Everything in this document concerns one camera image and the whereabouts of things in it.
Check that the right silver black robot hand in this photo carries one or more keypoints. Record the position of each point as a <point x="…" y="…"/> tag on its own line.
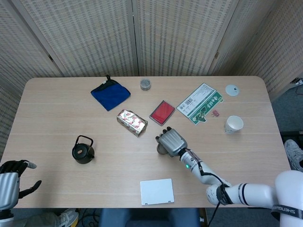
<point x="172" y="142"/>

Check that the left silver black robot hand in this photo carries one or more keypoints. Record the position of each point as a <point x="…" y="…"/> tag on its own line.
<point x="8" y="186"/>

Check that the dark green ceramic cup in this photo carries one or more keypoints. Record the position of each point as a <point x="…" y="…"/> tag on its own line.
<point x="161" y="151"/>

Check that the black cast iron teapot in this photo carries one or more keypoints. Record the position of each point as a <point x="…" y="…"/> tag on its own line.
<point x="82" y="154"/>

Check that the red ink pad case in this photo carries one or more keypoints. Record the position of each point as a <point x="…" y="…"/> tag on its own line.
<point x="162" y="112"/>

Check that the green white flat carton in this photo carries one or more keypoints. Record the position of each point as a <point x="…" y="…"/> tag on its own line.
<point x="196" y="104"/>

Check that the silver patterned foil packet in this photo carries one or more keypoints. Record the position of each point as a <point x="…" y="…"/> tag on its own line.
<point x="132" y="121"/>

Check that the pink binder clip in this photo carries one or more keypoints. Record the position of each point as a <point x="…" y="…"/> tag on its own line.
<point x="215" y="113"/>

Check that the white rectangular board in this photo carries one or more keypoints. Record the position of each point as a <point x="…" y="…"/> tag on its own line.
<point x="156" y="191"/>

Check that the small clear round jar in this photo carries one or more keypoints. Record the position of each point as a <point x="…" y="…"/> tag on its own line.
<point x="145" y="85"/>

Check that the white sneaker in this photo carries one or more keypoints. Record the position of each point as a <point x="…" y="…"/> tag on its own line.
<point x="67" y="216"/>

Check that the blue folded cloth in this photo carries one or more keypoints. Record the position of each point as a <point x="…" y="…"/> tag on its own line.
<point x="110" y="97"/>

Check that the white round lid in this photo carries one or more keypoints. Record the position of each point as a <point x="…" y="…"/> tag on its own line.
<point x="232" y="91"/>

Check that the dark blue chair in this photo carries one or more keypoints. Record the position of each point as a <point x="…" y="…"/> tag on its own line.
<point x="151" y="218"/>

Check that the grey sneaker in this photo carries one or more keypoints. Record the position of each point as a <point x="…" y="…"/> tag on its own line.
<point x="293" y="151"/>

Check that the woven folding screen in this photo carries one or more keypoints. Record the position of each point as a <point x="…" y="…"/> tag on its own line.
<point x="94" y="35"/>

